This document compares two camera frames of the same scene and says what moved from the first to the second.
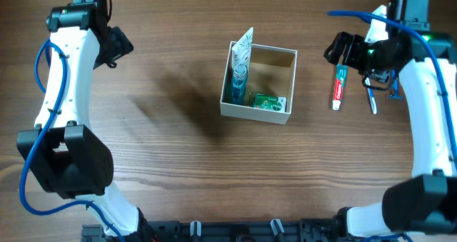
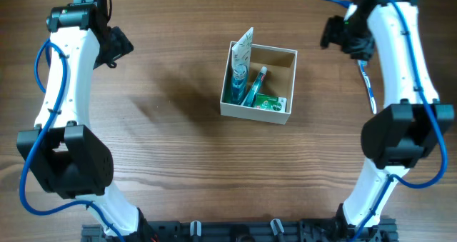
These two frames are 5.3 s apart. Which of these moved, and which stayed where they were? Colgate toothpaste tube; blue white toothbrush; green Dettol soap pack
Moved: Colgate toothpaste tube
Stayed: blue white toothbrush; green Dettol soap pack
